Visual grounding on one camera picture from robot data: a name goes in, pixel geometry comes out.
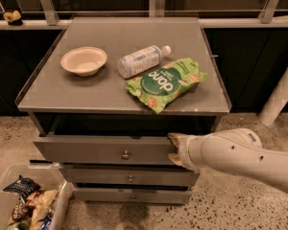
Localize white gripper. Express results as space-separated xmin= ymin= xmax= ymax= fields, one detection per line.
xmin=168 ymin=132 xmax=204 ymax=172

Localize grey top drawer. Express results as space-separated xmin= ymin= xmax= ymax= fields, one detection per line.
xmin=33 ymin=125 xmax=183 ymax=166

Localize grey drawer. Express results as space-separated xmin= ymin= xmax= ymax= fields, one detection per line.
xmin=60 ymin=164 xmax=199 ymax=187
xmin=33 ymin=125 xmax=183 ymax=166
xmin=74 ymin=188 xmax=191 ymax=205

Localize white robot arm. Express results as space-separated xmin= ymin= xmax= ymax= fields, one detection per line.
xmin=168 ymin=128 xmax=288 ymax=194

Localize grey drawer cabinet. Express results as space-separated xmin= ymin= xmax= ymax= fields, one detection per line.
xmin=16 ymin=17 xmax=231 ymax=193

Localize grey bottom drawer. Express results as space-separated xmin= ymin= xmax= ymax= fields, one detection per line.
xmin=74 ymin=188 xmax=191 ymax=205

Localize grey middle drawer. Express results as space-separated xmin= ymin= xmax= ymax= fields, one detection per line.
xmin=60 ymin=164 xmax=199 ymax=187

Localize green snack bag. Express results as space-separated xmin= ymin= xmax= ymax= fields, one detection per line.
xmin=125 ymin=57 xmax=207 ymax=114

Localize clear plastic water bottle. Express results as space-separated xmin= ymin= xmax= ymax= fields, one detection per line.
xmin=117 ymin=45 xmax=171 ymax=79

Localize white paper bowl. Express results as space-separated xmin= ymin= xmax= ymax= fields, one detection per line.
xmin=60 ymin=47 xmax=108 ymax=77

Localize white diagonal pole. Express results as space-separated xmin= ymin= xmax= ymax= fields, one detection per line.
xmin=258 ymin=67 xmax=288 ymax=127

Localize yellow chip bag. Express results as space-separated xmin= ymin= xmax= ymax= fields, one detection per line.
xmin=26 ymin=190 xmax=59 ymax=230

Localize clear plastic bin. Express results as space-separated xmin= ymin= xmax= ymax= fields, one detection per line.
xmin=0 ymin=165 xmax=73 ymax=230

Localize dark blue snack bag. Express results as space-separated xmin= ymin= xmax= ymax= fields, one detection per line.
xmin=3 ymin=175 xmax=41 ymax=202

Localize brown snack bag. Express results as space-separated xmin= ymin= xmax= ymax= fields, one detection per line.
xmin=8 ymin=200 xmax=33 ymax=224

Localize metal window railing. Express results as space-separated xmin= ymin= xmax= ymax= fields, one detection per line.
xmin=0 ymin=0 xmax=288 ymax=30

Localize yellow black small object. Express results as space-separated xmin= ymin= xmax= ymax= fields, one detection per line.
xmin=3 ymin=9 xmax=23 ymax=26

